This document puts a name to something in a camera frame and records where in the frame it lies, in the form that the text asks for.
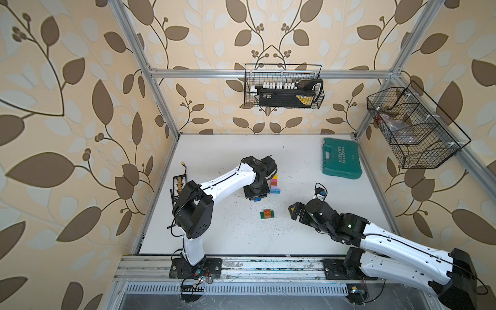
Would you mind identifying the back wire basket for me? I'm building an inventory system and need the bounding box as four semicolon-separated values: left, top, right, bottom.
242;63;325;109

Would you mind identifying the plastic bag in basket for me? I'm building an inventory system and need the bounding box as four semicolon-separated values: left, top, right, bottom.
379;112;412;143

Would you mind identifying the black bit holder card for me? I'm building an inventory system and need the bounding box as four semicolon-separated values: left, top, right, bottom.
173;174;187;196

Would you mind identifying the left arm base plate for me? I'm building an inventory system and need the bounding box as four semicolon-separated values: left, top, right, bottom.
169;257;222;279

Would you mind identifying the green tool case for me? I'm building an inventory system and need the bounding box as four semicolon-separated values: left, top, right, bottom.
322;138;362;180

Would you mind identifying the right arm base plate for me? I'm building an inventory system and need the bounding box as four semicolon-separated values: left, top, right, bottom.
322;258;378;281

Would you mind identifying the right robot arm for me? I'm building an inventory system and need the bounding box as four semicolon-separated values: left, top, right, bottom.
288;198;478;309

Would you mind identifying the black box in basket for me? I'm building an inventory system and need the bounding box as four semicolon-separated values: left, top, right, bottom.
255;79;325;109

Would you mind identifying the wire basket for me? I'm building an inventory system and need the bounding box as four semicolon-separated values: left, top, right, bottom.
242;63;325;109
366;81;471;169

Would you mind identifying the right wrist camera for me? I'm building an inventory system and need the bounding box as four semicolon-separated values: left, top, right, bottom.
314;187;327;201

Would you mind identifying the dark green lego brick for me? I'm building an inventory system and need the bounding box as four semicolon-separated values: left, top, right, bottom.
260;210;275;220

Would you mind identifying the right wire basket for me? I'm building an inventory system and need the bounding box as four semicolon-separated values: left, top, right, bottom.
366;81;471;169

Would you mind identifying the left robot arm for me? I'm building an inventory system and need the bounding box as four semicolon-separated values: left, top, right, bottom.
169;156;278;268

